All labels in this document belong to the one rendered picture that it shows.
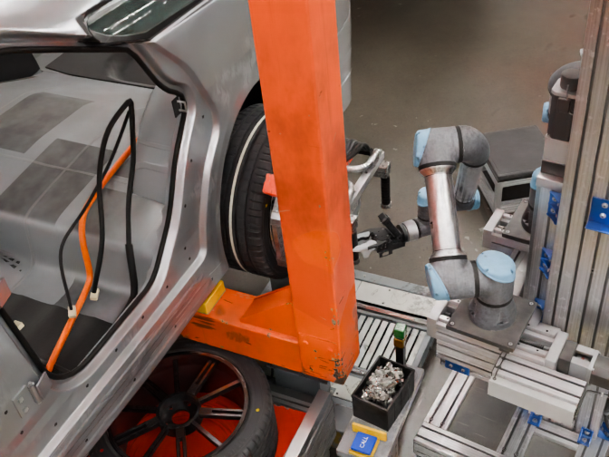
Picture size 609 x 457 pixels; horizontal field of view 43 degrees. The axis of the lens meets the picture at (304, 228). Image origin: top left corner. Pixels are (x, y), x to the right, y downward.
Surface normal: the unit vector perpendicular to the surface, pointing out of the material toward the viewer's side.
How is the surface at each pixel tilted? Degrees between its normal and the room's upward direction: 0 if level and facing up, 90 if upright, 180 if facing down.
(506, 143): 0
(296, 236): 90
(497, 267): 7
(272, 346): 90
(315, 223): 90
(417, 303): 0
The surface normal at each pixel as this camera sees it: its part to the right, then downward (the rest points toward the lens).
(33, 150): -0.14, -0.69
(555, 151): -0.52, 0.58
